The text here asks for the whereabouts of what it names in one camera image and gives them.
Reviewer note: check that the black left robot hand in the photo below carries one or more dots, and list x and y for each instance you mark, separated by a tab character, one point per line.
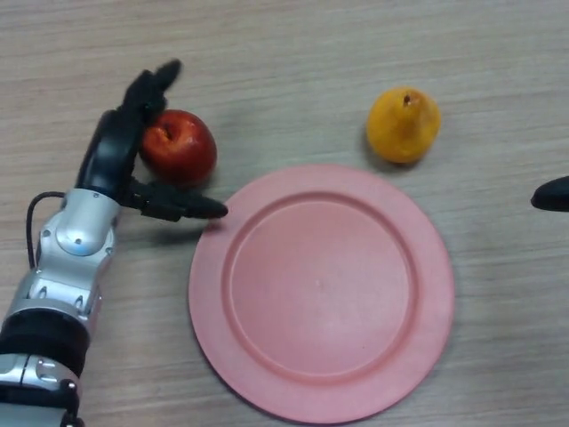
113	155

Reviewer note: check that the red apple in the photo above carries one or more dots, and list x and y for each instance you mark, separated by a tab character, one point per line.
182	147

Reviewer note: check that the pink round plate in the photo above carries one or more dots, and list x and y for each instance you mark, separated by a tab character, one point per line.
321	293

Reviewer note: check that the yellow pear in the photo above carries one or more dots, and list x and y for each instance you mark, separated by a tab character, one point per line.
402	126

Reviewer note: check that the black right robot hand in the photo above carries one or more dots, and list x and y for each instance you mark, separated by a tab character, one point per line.
553	195

